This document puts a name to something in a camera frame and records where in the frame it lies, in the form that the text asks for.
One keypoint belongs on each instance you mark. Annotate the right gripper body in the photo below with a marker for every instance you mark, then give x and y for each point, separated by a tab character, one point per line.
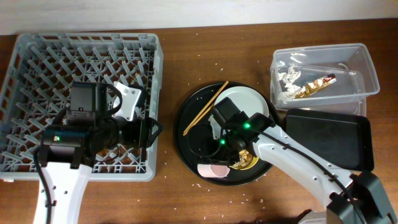
227	152

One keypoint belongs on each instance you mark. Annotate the grey dishwasher rack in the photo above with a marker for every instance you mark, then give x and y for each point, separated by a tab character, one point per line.
37	85

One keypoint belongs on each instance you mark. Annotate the pink cup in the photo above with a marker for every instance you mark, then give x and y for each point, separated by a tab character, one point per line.
213	171

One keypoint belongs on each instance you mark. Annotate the gold brown snack wrapper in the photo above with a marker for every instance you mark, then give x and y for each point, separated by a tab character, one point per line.
316	85

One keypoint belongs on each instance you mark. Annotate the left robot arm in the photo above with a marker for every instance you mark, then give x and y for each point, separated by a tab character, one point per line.
100	116

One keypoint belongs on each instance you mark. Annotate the white tissue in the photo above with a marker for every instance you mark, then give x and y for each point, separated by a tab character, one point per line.
287	76

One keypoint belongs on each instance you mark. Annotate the round black tray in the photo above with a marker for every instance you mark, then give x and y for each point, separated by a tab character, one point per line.
202	137

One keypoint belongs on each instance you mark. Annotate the grey round plate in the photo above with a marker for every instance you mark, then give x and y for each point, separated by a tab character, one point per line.
246	100

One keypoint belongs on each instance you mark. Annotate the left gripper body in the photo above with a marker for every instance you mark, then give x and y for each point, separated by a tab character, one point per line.
144	132

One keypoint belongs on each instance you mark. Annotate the black rectangular tray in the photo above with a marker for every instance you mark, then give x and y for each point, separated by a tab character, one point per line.
344	140

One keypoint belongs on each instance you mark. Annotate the upper wooden chopstick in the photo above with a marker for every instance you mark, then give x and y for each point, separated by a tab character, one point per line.
214	97

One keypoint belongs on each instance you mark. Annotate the clear plastic bin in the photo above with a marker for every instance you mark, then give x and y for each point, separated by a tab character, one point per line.
356	77

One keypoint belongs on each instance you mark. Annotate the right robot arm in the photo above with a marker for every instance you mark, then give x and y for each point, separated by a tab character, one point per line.
347	197

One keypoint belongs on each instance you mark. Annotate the yellow bowl with shells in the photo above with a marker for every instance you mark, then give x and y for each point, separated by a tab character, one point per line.
246	161

